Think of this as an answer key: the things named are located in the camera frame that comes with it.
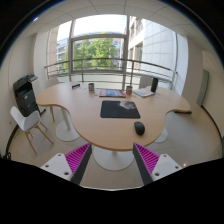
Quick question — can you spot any dark mug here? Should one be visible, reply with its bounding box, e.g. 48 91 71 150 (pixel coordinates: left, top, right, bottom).
126 86 133 94
88 83 95 92

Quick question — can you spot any metal window railing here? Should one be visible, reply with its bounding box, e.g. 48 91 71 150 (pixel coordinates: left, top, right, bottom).
45 58 177 82

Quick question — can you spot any wooden table with white legs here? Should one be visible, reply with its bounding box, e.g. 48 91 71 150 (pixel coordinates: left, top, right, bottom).
36 83 190 171

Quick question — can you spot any red and blue magazine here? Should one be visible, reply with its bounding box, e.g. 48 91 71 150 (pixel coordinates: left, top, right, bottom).
99 89 126 98

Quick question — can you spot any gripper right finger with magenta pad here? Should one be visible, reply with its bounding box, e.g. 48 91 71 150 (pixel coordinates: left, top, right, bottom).
133 143 182 185

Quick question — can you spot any black cylindrical speaker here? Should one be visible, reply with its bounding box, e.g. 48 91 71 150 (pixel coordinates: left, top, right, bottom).
151 78 158 93

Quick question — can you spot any dark mug left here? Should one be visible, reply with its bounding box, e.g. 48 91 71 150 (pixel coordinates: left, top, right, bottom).
88 83 95 92

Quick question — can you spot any black computer mouse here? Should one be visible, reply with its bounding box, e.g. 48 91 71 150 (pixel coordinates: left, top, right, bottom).
134 122 145 135

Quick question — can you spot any small dark blue box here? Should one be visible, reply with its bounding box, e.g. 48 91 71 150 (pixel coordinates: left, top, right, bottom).
72 84 80 89

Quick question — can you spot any black mouse pad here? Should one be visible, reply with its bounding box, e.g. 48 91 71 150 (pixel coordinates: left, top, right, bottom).
100 100 140 119

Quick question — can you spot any white chair with wooden legs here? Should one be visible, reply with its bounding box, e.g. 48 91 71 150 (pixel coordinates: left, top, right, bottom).
10 106 53 150

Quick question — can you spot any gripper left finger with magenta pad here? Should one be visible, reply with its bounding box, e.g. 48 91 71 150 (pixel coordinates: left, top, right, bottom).
42 143 92 185

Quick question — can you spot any open white notebook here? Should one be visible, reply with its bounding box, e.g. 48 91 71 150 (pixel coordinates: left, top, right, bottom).
134 88 154 97

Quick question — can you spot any black office printer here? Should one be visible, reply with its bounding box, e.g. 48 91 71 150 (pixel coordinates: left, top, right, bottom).
13 74 40 116

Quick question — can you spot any dark mug right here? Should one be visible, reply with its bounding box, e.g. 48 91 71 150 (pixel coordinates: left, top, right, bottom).
126 86 133 94

